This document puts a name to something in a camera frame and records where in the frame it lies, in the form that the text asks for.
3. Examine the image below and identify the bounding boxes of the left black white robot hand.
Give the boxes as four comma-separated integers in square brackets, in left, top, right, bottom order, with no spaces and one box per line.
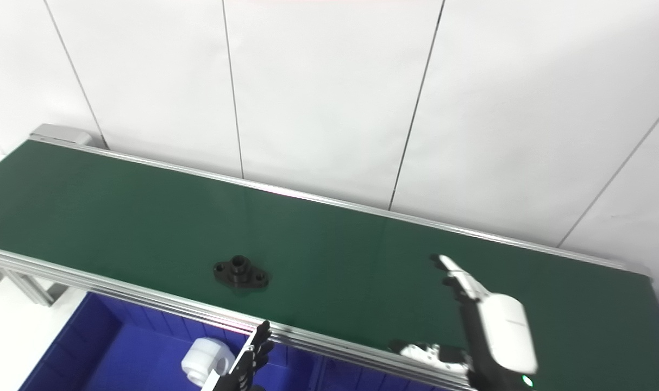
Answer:
[199,320,275,391]

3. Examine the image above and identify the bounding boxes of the black flange part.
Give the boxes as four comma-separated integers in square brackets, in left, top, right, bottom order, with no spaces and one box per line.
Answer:
[214,255,269,290]

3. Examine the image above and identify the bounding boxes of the grey conveyor end cover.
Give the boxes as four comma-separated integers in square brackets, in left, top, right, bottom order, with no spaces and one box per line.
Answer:
[29,124,93,147]

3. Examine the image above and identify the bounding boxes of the aluminium conveyor leg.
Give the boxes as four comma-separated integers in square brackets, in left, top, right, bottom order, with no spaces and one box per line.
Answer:
[0,263,69,307]

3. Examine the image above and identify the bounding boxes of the green conveyor belt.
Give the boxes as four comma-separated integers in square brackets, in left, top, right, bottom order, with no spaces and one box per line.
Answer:
[0,140,659,391]
[0,133,653,391]

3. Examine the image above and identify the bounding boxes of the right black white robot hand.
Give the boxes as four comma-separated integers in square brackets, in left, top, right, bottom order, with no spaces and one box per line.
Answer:
[389,254,539,391]

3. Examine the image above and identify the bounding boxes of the blue plastic bin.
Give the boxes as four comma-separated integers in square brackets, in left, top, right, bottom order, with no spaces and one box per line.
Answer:
[307,353,444,391]
[17,292,330,391]

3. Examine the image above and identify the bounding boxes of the white plastic fitting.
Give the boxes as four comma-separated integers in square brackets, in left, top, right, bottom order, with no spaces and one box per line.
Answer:
[181,337,236,387]

